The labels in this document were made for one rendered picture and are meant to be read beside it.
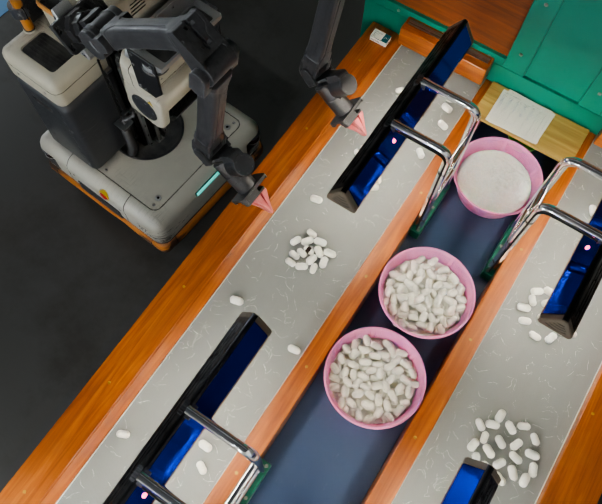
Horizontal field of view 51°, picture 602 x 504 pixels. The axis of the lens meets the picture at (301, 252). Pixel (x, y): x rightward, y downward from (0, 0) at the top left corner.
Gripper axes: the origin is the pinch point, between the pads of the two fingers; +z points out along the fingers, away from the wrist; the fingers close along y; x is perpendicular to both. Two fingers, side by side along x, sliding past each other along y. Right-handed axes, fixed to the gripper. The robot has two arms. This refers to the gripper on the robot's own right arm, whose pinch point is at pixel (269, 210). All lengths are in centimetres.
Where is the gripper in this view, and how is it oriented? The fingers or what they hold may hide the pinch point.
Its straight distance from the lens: 173.5
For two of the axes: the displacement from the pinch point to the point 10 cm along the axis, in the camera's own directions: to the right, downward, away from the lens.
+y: 5.6, -7.6, 3.3
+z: 6.2, 6.4, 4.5
